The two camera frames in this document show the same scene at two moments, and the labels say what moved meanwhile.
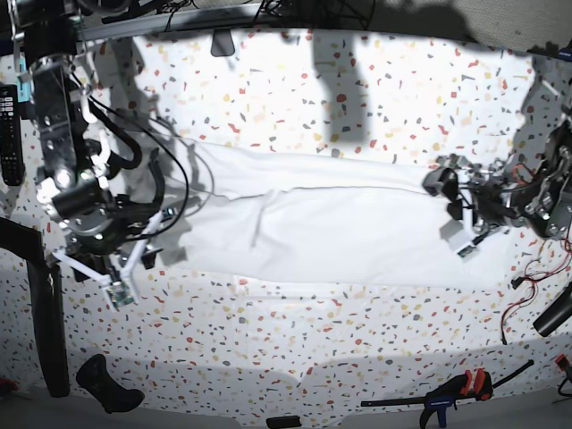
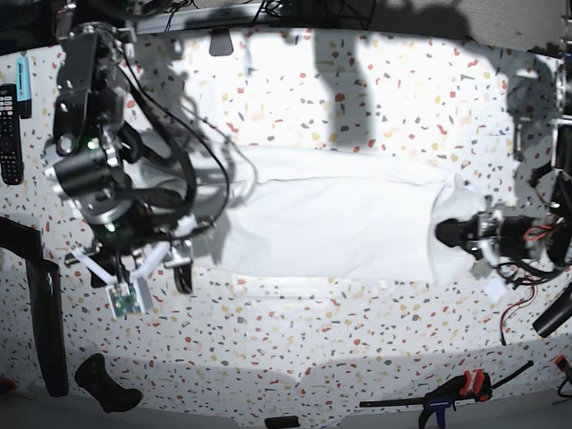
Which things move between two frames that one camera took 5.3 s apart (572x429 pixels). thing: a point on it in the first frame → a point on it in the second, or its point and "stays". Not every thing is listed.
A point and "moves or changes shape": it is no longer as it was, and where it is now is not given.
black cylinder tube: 557,315 stays
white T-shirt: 276,214 moves or changes shape
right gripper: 460,184 → 499,240
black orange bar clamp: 477,383 stays
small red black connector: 562,362 stays
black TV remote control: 11,153 stays
